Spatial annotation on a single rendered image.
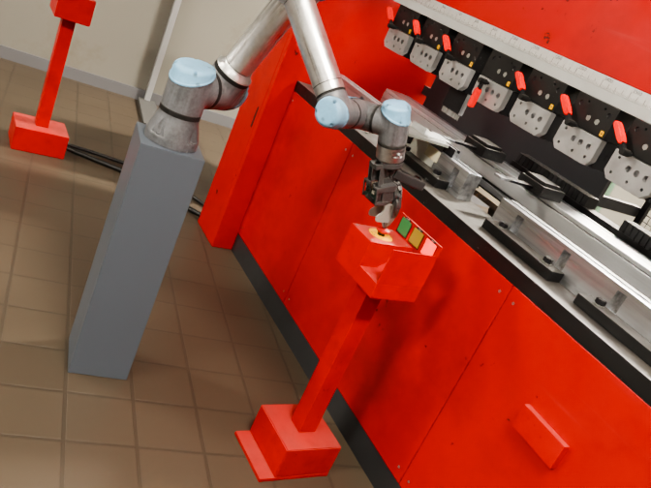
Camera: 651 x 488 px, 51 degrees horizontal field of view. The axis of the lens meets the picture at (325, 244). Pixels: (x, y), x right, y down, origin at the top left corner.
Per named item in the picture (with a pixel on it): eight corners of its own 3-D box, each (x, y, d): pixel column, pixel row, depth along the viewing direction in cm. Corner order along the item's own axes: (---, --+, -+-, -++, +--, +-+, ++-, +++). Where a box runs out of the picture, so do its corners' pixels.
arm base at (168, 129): (145, 142, 184) (156, 108, 181) (141, 124, 197) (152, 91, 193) (200, 158, 191) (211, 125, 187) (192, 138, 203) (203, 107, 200)
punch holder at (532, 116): (506, 118, 209) (533, 68, 203) (524, 125, 214) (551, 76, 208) (538, 137, 198) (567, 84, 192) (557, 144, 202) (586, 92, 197)
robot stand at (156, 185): (67, 373, 210) (140, 142, 182) (68, 338, 225) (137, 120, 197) (126, 381, 218) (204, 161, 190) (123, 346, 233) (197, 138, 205)
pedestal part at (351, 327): (291, 418, 214) (360, 273, 194) (306, 418, 217) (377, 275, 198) (298, 433, 209) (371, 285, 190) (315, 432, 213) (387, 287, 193)
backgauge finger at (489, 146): (432, 135, 248) (438, 122, 246) (482, 150, 262) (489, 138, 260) (450, 148, 239) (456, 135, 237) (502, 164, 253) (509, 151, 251)
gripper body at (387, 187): (360, 196, 187) (365, 155, 181) (387, 191, 191) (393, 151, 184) (375, 209, 181) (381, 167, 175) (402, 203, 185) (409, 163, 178)
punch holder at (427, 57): (407, 59, 255) (426, 16, 249) (424, 66, 260) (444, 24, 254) (428, 73, 243) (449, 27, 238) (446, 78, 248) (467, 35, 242)
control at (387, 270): (335, 259, 197) (360, 203, 190) (378, 264, 206) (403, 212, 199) (369, 298, 182) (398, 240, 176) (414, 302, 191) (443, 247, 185)
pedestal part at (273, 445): (233, 433, 216) (247, 404, 211) (299, 430, 230) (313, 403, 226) (258, 482, 201) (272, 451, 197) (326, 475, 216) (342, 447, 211)
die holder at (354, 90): (325, 91, 304) (332, 71, 301) (335, 95, 308) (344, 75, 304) (377, 134, 266) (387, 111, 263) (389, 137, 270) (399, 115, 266)
